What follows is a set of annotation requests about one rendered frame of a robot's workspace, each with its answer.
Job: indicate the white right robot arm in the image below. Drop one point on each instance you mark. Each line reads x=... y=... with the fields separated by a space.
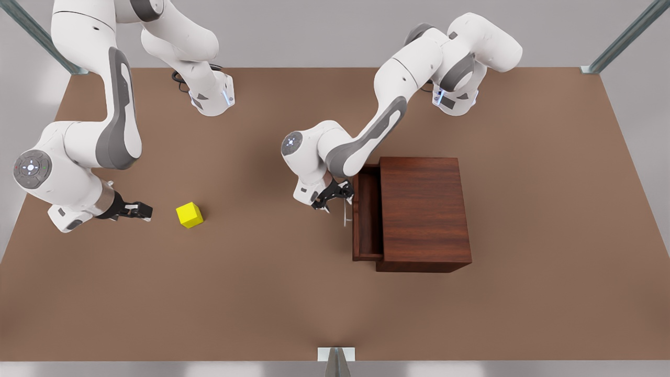
x=73 y=152

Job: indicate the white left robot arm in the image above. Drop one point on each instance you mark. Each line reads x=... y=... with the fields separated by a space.
x=398 y=78

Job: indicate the yellow cube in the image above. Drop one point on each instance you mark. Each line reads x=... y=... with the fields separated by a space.
x=189 y=215

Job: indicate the brown wooden cabinet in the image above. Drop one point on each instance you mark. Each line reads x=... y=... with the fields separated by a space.
x=424 y=209

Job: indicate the silver frame post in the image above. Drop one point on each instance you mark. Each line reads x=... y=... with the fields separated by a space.
x=36 y=34
x=625 y=36
x=336 y=361

